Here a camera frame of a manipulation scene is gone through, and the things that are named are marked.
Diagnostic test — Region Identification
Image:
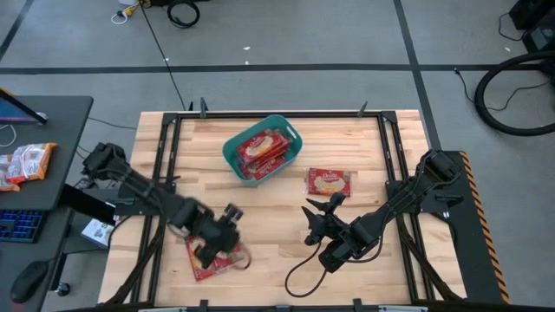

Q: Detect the white desk cable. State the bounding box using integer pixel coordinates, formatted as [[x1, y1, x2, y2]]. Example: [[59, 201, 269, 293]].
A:
[[0, 124, 17, 148]]

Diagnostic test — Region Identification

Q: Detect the red popcorn bag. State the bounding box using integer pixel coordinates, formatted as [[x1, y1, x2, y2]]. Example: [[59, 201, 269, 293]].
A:
[[236, 128, 292, 166], [305, 167, 353, 198], [238, 146, 291, 174], [212, 242, 251, 274], [185, 236, 218, 283], [242, 158, 286, 181]]

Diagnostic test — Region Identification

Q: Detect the white cardboard box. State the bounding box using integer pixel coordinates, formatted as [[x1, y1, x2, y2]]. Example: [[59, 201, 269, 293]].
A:
[[81, 218, 114, 249]]

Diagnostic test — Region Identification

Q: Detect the black keyboard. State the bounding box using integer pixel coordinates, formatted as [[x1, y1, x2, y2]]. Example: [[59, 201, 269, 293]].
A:
[[0, 210, 47, 244]]

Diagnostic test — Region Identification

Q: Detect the teal plastic basket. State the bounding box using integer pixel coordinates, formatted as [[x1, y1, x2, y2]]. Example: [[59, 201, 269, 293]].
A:
[[221, 114, 304, 187]]

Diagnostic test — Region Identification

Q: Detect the black desk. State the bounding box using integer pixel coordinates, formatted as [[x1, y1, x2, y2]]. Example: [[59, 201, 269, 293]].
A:
[[0, 94, 95, 312]]

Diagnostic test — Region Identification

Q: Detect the black hazard-striped base plate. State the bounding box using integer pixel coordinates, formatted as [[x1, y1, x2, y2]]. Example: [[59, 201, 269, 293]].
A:
[[385, 149, 513, 307]]

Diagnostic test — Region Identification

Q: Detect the large black hose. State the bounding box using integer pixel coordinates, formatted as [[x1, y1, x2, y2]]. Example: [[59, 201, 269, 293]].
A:
[[473, 50, 555, 138]]

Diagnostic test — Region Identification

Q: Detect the black aluminium table frame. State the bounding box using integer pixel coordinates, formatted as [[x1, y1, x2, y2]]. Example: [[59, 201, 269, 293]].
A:
[[103, 97, 467, 312]]

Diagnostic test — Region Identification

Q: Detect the thin black cable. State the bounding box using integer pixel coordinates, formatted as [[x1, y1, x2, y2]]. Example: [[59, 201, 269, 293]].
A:
[[88, 116, 138, 131], [497, 11, 528, 43], [454, 67, 552, 113]]

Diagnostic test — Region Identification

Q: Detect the computer monitor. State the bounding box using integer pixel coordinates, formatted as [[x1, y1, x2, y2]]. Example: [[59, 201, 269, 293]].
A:
[[0, 88, 49, 127]]

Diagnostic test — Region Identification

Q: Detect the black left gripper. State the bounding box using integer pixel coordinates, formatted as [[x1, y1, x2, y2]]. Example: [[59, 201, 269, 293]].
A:
[[190, 204, 244, 270]]

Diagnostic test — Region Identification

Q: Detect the black computer mouse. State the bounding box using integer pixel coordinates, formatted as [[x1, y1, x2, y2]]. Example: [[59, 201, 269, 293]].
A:
[[9, 259, 49, 304]]

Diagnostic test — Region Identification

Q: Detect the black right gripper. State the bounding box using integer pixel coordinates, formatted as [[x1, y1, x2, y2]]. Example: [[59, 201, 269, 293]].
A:
[[301, 192, 355, 246]]

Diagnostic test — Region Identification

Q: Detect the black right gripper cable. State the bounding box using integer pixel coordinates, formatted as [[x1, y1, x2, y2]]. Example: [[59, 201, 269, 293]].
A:
[[284, 240, 329, 299]]

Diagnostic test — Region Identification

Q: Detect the black equipment case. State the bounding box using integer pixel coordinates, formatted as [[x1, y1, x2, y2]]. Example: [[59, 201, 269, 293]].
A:
[[507, 0, 555, 55]]

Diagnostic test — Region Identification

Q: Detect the long black floor cable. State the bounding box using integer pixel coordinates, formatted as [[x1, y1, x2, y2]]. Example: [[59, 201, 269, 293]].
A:
[[138, 0, 187, 112]]

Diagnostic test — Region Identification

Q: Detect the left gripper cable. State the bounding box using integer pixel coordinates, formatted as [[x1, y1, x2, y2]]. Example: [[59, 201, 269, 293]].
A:
[[233, 244, 253, 271]]

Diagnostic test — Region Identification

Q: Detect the orange snack bag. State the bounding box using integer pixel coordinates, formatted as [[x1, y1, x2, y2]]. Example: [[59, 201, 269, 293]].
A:
[[0, 154, 22, 193], [6, 142, 57, 185]]

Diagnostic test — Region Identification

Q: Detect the coiled black cable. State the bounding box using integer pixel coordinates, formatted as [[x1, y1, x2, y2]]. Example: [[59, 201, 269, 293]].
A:
[[166, 0, 201, 29]]

